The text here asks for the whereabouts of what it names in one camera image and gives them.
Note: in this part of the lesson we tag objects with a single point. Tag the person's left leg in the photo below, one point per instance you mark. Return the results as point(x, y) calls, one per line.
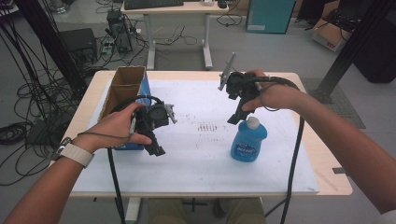
point(168, 213)

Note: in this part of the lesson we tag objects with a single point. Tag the person's left hand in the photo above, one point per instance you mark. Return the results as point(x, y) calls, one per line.
point(109, 130)

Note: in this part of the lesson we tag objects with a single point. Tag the person's right leg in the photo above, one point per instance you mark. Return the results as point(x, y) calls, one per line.
point(246, 213)

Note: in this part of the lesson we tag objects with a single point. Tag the person's leg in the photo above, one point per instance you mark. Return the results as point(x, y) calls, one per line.
point(246, 213)
point(168, 213)

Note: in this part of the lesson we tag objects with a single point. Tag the black cabinet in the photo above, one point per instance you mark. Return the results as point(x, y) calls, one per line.
point(376, 56)

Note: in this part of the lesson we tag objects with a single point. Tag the grey floor mat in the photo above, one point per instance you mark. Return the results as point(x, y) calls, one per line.
point(345, 112)

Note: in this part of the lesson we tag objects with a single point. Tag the blue detergent bottle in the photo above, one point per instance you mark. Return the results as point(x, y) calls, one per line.
point(247, 143)

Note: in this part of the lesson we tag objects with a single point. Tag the black keyboard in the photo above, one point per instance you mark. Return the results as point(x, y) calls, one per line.
point(152, 3)

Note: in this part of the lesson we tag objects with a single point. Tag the wristwatch with white band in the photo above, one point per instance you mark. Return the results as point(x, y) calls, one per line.
point(76, 154)

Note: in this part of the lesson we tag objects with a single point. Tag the person's right hand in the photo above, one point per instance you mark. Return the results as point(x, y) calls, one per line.
point(277, 96)

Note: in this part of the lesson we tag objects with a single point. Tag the grey tape piece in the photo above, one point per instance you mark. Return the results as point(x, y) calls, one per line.
point(338, 170)

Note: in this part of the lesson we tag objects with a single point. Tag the black metal stand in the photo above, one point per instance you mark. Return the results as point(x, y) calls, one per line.
point(49, 40)
point(351, 46)

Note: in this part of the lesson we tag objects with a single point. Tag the teal cabinet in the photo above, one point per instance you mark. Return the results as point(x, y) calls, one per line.
point(269, 15)

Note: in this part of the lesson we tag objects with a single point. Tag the brown cardboard box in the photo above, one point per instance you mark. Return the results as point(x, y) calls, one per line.
point(330, 35)

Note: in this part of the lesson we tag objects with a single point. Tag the black computer mouse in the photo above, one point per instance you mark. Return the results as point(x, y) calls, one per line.
point(222, 4)

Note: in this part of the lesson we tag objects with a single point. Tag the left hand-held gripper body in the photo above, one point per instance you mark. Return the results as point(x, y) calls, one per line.
point(155, 115)

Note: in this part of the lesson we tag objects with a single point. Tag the wooden desk with white legs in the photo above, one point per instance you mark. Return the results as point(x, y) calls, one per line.
point(174, 8)

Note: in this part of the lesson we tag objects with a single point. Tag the blue cardboard box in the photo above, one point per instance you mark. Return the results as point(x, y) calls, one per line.
point(124, 84)

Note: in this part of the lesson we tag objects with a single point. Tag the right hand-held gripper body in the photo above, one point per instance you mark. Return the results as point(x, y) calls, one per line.
point(239, 85)

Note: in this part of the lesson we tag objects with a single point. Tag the black equipment box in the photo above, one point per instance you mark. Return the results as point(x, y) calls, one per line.
point(77, 42)

